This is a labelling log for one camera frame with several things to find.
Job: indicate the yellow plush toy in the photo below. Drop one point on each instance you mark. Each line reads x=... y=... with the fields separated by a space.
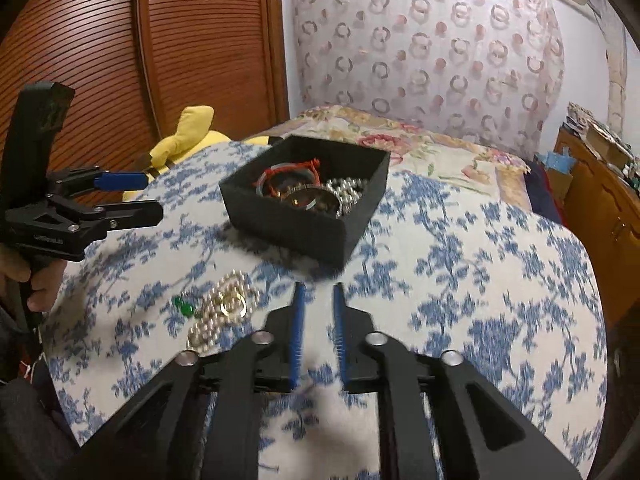
x=195 y=125

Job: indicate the stack of folded cloth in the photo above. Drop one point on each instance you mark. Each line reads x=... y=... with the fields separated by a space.
x=585 y=120

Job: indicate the circle patterned curtain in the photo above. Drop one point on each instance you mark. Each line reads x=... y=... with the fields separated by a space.
x=425 y=50

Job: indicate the black box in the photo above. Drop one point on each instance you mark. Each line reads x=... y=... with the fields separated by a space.
x=290 y=232

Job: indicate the cardboard box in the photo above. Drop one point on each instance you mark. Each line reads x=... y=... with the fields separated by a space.
x=605 y=142

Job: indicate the dark blue blanket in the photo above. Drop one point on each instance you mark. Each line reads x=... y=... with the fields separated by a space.
x=542 y=190

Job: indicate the wooden sideboard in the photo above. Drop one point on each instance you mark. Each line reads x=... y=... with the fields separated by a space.
x=605 y=200

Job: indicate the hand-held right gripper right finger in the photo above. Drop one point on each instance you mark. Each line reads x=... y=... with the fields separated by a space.
x=340 y=330

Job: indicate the floral bed blanket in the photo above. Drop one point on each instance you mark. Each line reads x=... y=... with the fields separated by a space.
x=450 y=160

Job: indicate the person's left hand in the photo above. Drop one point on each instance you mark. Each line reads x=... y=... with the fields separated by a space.
x=47 y=285

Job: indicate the green bead earrings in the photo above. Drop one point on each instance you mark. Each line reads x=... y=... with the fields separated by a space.
x=185 y=309

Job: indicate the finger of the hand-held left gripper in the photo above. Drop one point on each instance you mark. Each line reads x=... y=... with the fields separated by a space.
x=140 y=214
x=120 y=181

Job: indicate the silver bead strand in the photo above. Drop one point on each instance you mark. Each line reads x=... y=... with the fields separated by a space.
x=350 y=195

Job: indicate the blue floral tablecloth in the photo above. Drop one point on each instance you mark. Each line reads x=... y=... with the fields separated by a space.
x=450 y=285

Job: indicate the beige tied drape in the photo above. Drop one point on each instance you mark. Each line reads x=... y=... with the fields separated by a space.
x=616 y=80

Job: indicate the brown slatted wardrobe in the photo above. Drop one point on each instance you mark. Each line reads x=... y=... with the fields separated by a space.
x=175 y=35

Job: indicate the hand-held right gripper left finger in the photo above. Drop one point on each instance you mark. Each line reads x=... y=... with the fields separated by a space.
x=297 y=330

